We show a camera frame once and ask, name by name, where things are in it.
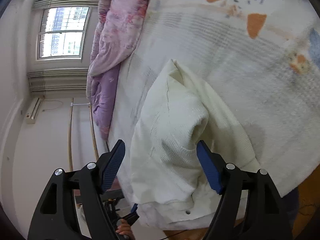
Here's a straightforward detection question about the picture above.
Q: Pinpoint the cream white knit sweater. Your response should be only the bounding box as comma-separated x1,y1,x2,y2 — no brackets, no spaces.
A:
130,60,260,216

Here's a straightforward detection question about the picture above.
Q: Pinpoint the person's left hand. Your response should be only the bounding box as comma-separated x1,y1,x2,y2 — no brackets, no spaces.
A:
116,219,132,237

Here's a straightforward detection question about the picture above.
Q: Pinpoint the lower wooden ballet bar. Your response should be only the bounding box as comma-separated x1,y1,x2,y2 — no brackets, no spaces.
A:
89,103,99,160

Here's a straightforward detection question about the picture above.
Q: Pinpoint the wooden ballet bar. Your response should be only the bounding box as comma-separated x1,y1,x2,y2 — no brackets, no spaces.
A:
89,103,99,160
67,98,74,171

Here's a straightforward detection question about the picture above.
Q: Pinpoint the upper wooden ballet bar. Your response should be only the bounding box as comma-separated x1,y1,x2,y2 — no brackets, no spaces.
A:
67,98,74,171

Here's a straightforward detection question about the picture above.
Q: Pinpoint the grey striped left curtain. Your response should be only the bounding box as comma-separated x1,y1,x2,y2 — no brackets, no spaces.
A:
27,68,88,93

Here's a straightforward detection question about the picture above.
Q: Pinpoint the white patterned bed sheet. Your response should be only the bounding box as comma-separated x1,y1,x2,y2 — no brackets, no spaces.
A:
108,0,319,230

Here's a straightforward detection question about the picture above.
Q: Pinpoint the purple floral comforter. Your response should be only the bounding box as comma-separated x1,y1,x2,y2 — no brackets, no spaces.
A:
86,0,148,140

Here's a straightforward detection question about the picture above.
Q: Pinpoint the white wall air conditioner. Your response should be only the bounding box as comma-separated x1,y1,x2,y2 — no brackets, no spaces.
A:
25,97,43,124

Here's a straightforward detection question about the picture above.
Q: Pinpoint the window with white frame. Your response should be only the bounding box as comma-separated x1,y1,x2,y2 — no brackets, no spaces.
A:
37,7,91,60

